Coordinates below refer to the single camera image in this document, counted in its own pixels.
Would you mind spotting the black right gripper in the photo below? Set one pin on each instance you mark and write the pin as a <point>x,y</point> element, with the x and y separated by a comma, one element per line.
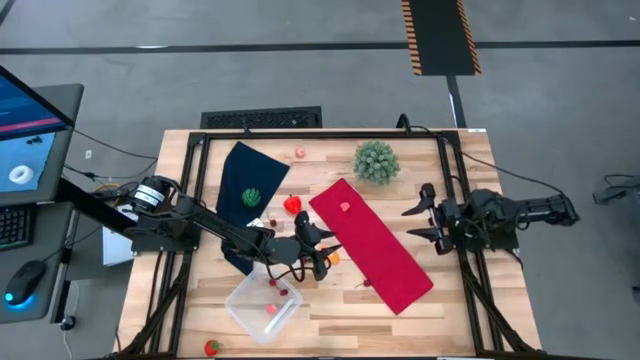
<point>447,225</point>

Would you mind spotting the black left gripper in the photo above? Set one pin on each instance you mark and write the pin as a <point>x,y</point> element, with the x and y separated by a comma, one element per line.
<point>287,250</point>

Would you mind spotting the orange toy fruit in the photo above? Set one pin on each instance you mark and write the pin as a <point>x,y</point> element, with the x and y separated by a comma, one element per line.
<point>334,258</point>

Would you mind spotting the shiny red pepper toy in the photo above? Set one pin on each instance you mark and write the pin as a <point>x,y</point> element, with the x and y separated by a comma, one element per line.
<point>292,204</point>

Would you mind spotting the pink plush strawberry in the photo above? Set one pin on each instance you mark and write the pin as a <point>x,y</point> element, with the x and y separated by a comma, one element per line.
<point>271,309</point>

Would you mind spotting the green watermelon toy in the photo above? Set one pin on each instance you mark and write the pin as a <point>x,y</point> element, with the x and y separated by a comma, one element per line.
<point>251,197</point>

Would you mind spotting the small pink toy fruit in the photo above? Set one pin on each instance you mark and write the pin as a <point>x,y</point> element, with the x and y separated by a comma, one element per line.
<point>300,152</point>

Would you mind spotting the red strawberry toy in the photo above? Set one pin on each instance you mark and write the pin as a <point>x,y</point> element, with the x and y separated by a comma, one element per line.
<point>212,347</point>

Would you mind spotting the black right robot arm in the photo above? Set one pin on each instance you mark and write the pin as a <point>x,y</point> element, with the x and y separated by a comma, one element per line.
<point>530,210</point>

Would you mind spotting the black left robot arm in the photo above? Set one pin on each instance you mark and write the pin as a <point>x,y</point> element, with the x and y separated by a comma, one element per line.
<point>200,212</point>

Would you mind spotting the clear plastic tupperware container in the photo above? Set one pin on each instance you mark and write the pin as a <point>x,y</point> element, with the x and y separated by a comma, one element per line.
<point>250,305</point>

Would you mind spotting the pink crumpled toy fruit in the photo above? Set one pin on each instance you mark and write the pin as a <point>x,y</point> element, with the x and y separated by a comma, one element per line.
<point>345,206</point>

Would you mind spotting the red cloth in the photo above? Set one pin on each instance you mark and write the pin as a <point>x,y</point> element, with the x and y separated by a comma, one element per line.
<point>375,245</point>

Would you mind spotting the white cloth label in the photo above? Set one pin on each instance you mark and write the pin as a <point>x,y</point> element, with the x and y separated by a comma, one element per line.
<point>255,222</point>

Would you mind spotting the green potted plant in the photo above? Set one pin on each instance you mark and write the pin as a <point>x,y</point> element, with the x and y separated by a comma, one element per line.
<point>376,162</point>

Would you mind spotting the navy blue cloth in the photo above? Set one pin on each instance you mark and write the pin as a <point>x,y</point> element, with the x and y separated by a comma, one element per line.
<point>250,170</point>

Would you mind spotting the black mat with orange stripes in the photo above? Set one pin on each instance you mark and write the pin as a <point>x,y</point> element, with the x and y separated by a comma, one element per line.
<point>440,35</point>

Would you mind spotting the black desk caster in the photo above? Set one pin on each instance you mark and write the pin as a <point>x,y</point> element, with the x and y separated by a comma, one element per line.
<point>68,322</point>

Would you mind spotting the grey side desk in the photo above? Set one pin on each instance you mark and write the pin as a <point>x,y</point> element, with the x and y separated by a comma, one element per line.
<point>60,110</point>

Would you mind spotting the black computer mouse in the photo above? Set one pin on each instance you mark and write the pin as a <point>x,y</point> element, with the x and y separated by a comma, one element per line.
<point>25,280</point>

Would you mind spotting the black keyboard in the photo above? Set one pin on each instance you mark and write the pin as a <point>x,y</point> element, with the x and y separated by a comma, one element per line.
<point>15,227</point>

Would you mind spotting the computer monitor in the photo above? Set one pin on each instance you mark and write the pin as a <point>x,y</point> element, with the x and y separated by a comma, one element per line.
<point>25,150</point>

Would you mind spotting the black aluminium table frame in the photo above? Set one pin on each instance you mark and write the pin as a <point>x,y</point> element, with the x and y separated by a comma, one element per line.
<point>320,135</point>

